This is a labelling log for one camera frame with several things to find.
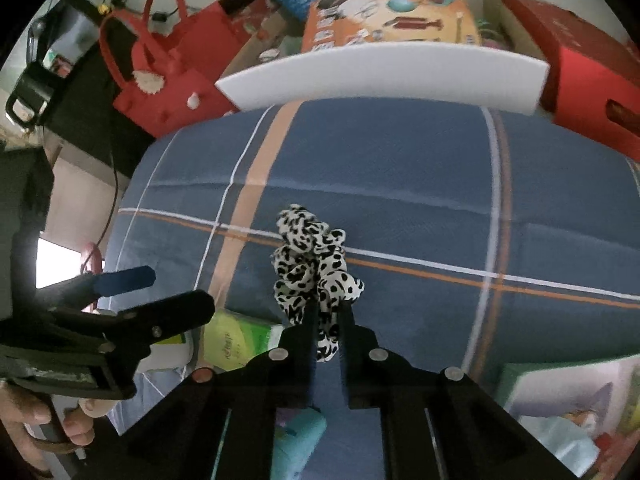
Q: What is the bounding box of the purple snack packet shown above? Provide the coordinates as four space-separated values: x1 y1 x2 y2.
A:
512 382 613 417

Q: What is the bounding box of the green tissue pack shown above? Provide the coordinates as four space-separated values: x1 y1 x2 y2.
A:
200 310 284 372

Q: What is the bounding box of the blue face mask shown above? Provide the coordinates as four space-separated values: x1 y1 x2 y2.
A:
518 416 600 477

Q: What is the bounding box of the blue plaid tablecloth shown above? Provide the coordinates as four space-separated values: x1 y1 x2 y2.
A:
101 99 639 391

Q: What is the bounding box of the teal toy treasure box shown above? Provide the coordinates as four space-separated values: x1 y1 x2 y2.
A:
270 408 328 480

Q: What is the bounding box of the black cabinet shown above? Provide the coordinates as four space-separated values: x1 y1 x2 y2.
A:
4 0 153 178

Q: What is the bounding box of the white foam board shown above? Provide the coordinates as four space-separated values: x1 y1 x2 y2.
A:
216 42 549 115

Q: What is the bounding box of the orange toy box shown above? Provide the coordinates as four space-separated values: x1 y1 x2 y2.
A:
302 0 482 53

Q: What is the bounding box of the red felt handbag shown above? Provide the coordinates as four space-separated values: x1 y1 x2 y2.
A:
99 0 274 139

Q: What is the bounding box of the teal white tray box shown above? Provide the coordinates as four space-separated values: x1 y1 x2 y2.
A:
496 354 639 479

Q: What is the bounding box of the red gift box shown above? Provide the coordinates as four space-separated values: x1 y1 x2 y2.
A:
501 0 639 160

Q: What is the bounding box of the leopard print scrunchie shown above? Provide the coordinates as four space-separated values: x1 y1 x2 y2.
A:
271 204 364 362

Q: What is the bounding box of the red stool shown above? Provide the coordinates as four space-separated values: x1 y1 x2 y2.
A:
80 242 103 274

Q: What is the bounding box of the white medicine bottle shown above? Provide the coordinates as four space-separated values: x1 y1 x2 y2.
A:
137 333 194 373

